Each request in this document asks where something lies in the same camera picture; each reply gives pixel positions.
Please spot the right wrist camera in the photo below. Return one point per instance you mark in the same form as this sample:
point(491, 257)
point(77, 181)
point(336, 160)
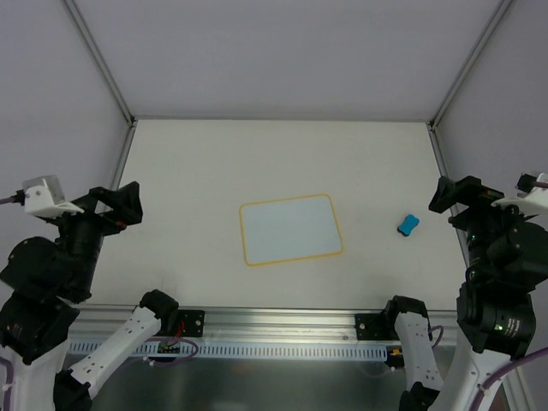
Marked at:
point(532, 195)

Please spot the blue whiteboard eraser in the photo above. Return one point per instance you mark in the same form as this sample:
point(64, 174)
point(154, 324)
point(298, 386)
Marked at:
point(408, 225)

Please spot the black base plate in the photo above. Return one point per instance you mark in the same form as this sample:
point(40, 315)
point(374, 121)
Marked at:
point(372, 327)
point(190, 323)

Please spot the white slotted cable duct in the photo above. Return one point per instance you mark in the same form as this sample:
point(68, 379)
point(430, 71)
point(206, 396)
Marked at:
point(263, 351)

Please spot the left aluminium frame post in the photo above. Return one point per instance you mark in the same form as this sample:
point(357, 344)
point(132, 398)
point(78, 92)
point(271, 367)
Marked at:
point(82, 28)

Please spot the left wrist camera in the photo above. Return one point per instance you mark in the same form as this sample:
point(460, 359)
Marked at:
point(44, 198)

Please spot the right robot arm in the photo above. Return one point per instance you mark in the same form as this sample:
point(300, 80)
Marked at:
point(507, 260)

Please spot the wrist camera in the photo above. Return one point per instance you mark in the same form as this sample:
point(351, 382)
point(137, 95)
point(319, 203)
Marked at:
point(532, 195)
point(44, 198)

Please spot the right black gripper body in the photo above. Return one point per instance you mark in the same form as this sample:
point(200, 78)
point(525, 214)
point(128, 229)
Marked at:
point(467, 199)

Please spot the yellow-framed small whiteboard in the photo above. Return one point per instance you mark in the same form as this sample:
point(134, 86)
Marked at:
point(288, 230)

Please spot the aluminium mounting rail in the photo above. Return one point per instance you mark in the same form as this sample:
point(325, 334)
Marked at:
point(236, 325)

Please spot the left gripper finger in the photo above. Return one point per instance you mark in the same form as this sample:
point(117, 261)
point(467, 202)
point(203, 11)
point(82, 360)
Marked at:
point(95, 201)
point(124, 204)

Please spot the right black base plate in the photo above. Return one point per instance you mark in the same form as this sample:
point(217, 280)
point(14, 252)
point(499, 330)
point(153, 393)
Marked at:
point(372, 327)

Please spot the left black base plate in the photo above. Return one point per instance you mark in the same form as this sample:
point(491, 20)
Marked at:
point(190, 323)

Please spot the aluminium frame post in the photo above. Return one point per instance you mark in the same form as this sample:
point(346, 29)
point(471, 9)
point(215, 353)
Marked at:
point(82, 28)
point(480, 44)

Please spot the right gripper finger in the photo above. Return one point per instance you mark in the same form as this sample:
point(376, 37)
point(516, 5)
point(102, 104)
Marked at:
point(447, 195)
point(471, 192)

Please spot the right aluminium frame post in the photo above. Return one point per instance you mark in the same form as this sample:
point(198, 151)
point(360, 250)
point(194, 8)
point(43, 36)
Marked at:
point(480, 44)

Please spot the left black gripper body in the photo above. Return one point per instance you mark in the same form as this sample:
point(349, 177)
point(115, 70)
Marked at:
point(108, 210)

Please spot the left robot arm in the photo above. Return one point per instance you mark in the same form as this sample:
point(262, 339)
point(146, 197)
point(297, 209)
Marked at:
point(49, 279)

